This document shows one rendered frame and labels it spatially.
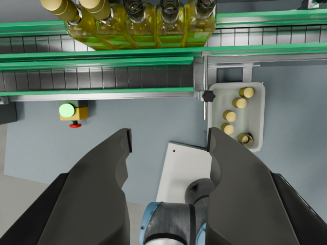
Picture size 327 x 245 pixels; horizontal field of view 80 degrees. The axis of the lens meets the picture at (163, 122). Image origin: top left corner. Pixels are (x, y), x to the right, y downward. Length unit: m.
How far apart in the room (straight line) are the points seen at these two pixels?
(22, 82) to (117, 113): 0.30
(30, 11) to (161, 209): 0.68
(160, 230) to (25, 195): 1.63
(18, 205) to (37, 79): 1.58
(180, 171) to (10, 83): 0.62
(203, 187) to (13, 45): 0.74
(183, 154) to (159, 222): 0.25
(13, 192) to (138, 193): 1.46
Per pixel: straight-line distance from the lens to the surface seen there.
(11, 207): 2.21
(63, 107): 0.70
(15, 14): 0.77
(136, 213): 1.79
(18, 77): 0.75
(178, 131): 0.73
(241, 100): 0.69
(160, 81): 0.59
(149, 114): 0.72
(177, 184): 0.77
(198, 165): 0.74
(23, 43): 0.75
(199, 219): 0.60
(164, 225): 0.58
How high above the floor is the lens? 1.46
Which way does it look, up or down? 81 degrees down
